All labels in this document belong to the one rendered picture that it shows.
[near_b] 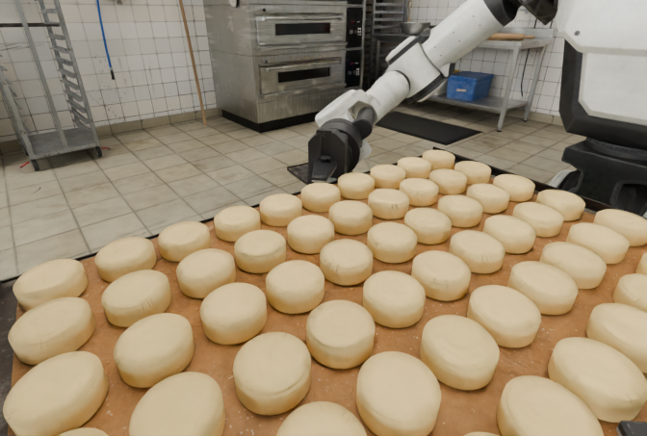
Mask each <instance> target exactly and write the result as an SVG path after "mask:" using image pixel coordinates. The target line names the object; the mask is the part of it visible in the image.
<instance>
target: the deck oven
mask: <svg viewBox="0 0 647 436"><path fill-rule="evenodd" d="M203 8H204V15H205V22H206V30H207V38H208V44H209V52H210V59H211V67H212V74H213V81H214V89H215V96H216V103H217V107H218V108H220V109H221V111H222V117H224V118H226V119H229V120H231V121H233V122H236V123H238V124H240V125H243V126H245V127H246V128H249V129H251V130H253V131H256V132H258V133H260V134H261V133H265V132H270V131H273V130H278V129H282V128H287V127H291V126H296V125H300V124H304V123H308V122H313V121H316V120H315V117H316V114H318V113H319V112H320V111H321V110H323V109H324V108H325V107H326V106H328V105H329V104H330V103H331V102H333V101H334V100H335V99H337V98H338V97H339V96H341V95H342V94H344V93H346V92H347V91H349V90H362V80H363V64H364V49H365V48H364V39H365V18H366V0H237V6H236V8H233V7H232V6H231V5H230V3H229V0H203Z"/></svg>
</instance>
